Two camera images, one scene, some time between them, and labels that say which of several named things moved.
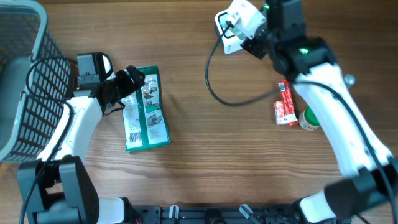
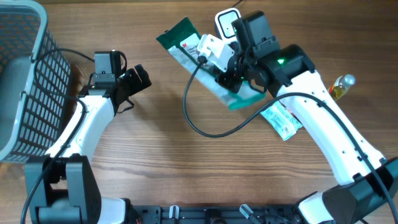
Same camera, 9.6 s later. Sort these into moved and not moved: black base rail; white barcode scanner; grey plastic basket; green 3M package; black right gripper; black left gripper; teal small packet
Moved: teal small packet; green 3M package; black right gripper
Not moved: black left gripper; grey plastic basket; white barcode scanner; black base rail
